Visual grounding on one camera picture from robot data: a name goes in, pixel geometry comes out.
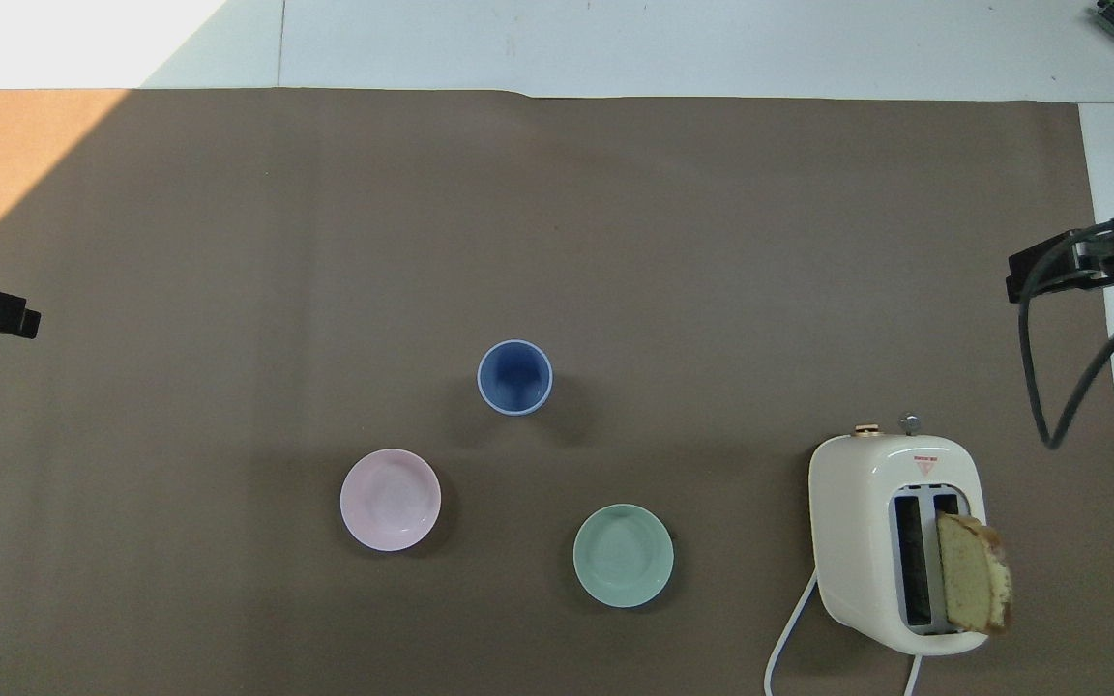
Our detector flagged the black cable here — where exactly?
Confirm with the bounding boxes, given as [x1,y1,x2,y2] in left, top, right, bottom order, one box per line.
[1017,220,1114,452]

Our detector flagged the bread slice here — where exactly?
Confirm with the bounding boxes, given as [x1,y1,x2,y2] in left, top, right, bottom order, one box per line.
[935,511,1015,637]

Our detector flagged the white power cord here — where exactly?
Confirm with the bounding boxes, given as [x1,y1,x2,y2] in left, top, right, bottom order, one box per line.
[764,568,925,696]

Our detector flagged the cream toaster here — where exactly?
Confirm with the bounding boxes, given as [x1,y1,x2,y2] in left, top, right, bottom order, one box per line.
[807,414,989,658]

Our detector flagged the green plate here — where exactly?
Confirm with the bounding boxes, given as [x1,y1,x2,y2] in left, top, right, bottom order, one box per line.
[572,504,675,609]

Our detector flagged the pink plate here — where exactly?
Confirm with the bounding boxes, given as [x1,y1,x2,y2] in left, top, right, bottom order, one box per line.
[339,449,443,553]

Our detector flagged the blue cup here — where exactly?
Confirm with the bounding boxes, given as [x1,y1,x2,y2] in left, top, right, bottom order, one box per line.
[477,339,554,417]

